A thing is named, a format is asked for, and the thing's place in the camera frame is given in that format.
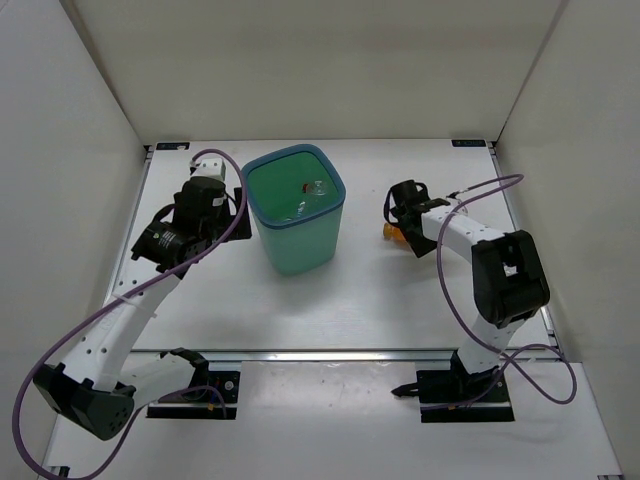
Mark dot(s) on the right corner label sticker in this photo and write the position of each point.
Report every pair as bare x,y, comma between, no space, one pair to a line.
468,143

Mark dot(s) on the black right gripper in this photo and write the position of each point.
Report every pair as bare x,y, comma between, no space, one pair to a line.
420,245

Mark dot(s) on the left corner label sticker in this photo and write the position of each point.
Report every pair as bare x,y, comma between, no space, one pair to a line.
172,146

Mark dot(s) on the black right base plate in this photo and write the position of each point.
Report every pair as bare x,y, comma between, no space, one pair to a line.
441,403

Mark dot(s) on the orange plastic bottle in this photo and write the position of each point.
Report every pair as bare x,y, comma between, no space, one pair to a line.
392,233

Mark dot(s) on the corner label sticker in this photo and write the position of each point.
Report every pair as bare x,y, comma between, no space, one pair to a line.
172,146
468,143

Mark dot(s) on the clear bottle blue label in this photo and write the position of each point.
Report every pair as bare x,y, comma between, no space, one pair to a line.
311,203

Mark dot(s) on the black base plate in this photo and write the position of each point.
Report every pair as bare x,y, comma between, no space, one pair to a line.
441,403
204,405

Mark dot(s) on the aluminium rail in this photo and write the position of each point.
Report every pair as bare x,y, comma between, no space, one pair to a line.
328,356

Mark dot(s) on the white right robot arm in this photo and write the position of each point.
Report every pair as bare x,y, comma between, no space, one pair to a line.
508,284

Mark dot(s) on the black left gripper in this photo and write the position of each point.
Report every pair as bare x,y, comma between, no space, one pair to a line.
230,219

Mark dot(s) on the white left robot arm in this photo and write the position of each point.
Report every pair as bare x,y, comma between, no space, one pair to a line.
89,386

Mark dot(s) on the green plastic waste bin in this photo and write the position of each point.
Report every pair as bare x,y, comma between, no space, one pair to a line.
274,187

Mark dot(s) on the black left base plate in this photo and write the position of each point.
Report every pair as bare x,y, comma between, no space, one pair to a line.
204,405

